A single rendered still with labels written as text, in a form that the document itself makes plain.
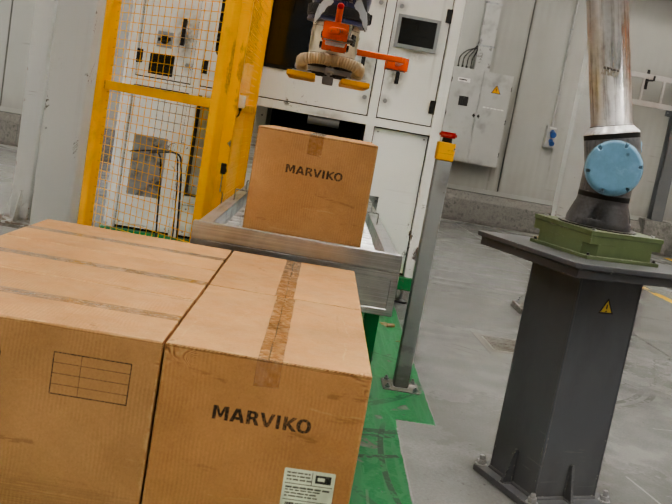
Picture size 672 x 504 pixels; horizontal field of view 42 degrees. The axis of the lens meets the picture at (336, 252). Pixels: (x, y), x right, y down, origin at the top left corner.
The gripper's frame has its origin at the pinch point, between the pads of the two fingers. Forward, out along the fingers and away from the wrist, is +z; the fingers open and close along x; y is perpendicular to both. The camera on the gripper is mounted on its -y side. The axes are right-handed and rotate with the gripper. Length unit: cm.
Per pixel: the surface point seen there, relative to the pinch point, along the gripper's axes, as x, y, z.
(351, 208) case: -14, 29, 54
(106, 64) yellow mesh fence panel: 103, 147, 19
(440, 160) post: -47, 81, 34
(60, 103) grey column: 105, 95, 38
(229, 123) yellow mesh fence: 44, 149, 36
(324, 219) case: -5, 29, 59
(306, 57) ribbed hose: 9.7, 42.8, 7.1
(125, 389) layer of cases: 28, -102, 83
